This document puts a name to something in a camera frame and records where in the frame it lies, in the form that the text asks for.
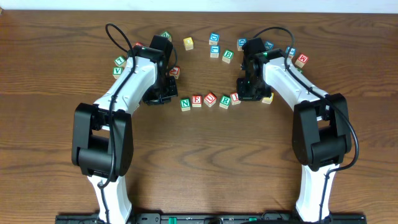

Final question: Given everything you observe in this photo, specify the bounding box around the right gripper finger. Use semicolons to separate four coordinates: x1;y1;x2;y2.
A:
236;78;255;101
256;87;272;101

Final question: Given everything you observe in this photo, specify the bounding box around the red I block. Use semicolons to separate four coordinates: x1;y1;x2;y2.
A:
230;92;241;105

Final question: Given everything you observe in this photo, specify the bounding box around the green N block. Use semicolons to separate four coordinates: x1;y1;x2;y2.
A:
180;98;191;111

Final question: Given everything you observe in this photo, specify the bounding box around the green R block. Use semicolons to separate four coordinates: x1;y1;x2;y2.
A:
220;95;231;110

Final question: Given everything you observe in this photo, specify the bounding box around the red E block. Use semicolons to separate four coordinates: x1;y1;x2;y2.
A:
192;95;202;108

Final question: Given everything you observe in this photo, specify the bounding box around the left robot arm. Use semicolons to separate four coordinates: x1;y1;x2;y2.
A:
72;35;178;223

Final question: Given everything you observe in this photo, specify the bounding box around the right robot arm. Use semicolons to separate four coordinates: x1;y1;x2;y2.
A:
236;38;351;223

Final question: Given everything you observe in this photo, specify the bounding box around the green Z block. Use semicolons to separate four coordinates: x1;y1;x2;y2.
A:
161;31;172;41

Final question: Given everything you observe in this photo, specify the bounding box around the blue X block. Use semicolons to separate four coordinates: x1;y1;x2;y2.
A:
264;40;274;50

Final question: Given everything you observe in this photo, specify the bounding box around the red A block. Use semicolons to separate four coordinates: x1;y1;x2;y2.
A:
169;66;180;79

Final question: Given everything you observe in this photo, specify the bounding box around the blue D block right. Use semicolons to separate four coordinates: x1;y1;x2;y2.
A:
237;39;247;51

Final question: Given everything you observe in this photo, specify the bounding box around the blue d block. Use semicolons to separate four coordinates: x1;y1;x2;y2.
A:
209;33;220;45
237;39;247;51

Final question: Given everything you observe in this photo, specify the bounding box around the green B block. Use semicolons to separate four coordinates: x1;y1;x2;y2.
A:
222;49;234;63

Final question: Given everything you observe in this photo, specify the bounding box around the yellow O block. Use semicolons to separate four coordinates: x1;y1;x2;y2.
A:
183;37;194;50

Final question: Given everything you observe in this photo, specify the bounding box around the blue Z block right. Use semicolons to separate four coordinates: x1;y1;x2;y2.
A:
285;47;296;59

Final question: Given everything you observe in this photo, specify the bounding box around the blue L block centre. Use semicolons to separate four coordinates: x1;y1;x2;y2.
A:
210;45;220;58

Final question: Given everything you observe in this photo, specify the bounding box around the green L block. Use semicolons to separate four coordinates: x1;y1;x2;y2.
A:
114;55;127;68

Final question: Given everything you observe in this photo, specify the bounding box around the blue D block upper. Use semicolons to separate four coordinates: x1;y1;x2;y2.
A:
209;33;220;45

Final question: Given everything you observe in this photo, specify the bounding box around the red M block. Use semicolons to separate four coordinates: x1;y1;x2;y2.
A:
295;54;308;68

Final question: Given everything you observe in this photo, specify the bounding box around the green V block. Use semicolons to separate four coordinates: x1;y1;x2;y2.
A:
113;67;124;79

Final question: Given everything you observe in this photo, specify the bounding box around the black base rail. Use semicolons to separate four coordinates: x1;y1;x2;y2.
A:
55;212;367;224

